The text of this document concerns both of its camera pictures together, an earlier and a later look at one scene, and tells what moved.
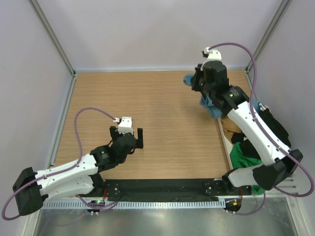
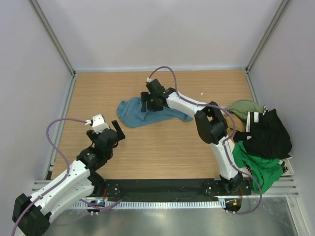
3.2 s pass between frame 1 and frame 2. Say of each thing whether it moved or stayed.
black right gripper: moved
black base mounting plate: stayed
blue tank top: moved
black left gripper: moved
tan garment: stayed
